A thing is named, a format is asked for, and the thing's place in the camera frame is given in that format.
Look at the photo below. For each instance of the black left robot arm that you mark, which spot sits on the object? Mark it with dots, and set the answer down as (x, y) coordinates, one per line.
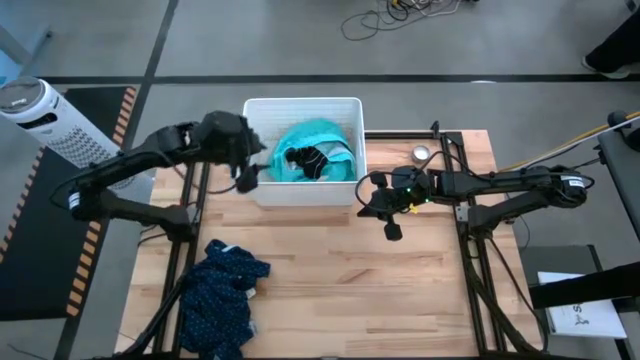
(125, 160)

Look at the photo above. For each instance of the teal garment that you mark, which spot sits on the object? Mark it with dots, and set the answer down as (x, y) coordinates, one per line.
(300, 135)

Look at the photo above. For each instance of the navy dotted garment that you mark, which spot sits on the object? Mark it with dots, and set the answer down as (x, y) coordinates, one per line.
(215, 300)

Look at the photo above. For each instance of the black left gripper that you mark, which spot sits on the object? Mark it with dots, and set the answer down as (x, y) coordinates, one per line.
(222, 137)

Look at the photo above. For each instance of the black flat bar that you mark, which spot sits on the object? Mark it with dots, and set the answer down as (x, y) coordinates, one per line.
(585, 287)

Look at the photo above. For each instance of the white printed paper sheet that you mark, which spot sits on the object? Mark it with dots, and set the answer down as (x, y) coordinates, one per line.
(585, 315)

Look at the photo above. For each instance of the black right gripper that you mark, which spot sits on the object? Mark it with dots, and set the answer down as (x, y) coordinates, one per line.
(410, 187)

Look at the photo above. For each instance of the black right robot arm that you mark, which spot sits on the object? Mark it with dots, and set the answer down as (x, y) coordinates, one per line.
(500, 182)

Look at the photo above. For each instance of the black side table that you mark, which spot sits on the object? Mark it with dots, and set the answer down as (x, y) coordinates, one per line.
(622, 165)

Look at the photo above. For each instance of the white tower fan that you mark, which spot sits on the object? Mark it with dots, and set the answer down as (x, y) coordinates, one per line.
(55, 125)

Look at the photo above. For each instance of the black orange-striped floor mat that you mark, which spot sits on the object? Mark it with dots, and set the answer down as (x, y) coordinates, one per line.
(45, 260)

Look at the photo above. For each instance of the black striped sock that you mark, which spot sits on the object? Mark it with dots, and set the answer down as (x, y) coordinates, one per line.
(310, 162)

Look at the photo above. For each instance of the person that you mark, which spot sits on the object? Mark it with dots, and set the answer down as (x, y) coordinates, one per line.
(617, 50)

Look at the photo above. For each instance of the white perforated plastic basket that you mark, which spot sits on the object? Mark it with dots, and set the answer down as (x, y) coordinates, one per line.
(300, 195)

